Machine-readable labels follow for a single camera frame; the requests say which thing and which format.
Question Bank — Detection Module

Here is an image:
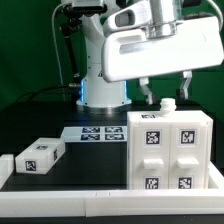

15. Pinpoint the white fiducial marker sheet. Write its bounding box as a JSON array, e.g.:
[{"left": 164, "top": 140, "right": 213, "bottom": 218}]
[{"left": 61, "top": 126, "right": 127, "bottom": 143}]

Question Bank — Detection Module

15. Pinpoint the white cabinet body box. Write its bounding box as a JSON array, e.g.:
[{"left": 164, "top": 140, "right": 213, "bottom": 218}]
[{"left": 127, "top": 98, "right": 213, "bottom": 189}]

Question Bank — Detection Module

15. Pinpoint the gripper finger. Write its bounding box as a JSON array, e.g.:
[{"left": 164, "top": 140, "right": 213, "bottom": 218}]
[
  {"left": 177, "top": 71, "right": 192, "bottom": 100},
  {"left": 139, "top": 77, "right": 155, "bottom": 104}
]

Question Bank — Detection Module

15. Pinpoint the black cable on table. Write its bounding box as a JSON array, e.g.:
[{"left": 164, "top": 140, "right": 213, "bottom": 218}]
[{"left": 14, "top": 83, "right": 83, "bottom": 103}]

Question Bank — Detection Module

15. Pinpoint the white wall piece left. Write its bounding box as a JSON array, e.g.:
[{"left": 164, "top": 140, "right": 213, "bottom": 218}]
[{"left": 0, "top": 154, "right": 14, "bottom": 189}]

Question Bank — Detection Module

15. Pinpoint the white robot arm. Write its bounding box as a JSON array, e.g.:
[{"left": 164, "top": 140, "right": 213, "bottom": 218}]
[{"left": 79, "top": 0, "right": 224, "bottom": 110}]

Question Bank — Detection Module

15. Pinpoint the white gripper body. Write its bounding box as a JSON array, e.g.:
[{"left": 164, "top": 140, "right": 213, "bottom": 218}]
[{"left": 101, "top": 16, "right": 224, "bottom": 82}]

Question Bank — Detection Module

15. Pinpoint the white L-shaped obstacle wall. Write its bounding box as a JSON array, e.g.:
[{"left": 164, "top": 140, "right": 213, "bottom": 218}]
[{"left": 0, "top": 165, "right": 224, "bottom": 218}]

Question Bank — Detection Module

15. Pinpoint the white cabinet top block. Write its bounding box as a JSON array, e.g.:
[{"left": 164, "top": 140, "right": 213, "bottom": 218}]
[{"left": 15, "top": 138, "right": 65, "bottom": 174}]

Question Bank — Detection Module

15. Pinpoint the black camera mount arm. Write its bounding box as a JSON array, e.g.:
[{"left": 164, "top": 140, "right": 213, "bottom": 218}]
[{"left": 60, "top": 0, "right": 107, "bottom": 80}]

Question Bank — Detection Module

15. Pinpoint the white cable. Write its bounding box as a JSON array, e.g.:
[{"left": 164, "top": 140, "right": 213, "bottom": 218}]
[{"left": 51, "top": 1, "right": 73, "bottom": 101}]

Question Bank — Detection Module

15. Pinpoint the white cabinet door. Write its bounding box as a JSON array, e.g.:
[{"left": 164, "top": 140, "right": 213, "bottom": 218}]
[
  {"left": 169, "top": 122, "right": 208, "bottom": 189},
  {"left": 129, "top": 122, "right": 170, "bottom": 190}
]

